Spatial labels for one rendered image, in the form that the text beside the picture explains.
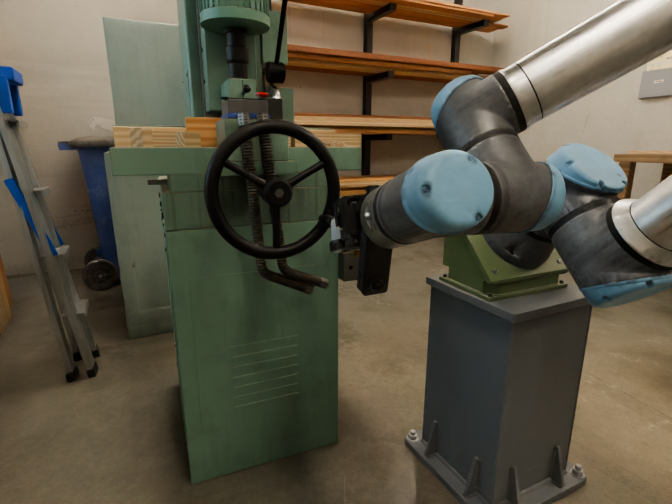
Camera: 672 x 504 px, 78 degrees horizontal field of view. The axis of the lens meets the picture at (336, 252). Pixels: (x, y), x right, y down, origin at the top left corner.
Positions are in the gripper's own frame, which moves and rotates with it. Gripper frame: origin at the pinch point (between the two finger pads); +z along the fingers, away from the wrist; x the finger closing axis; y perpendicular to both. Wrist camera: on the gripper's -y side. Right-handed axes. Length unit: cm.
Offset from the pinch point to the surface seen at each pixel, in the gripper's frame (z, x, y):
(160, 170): 25.7, 29.8, 24.5
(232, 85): 30, 11, 47
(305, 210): 30.4, -4.2, 14.1
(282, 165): 17.1, 4.1, 22.1
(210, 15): 24, 15, 62
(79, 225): 275, 91, 63
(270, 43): 45, -5, 70
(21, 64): 235, 108, 164
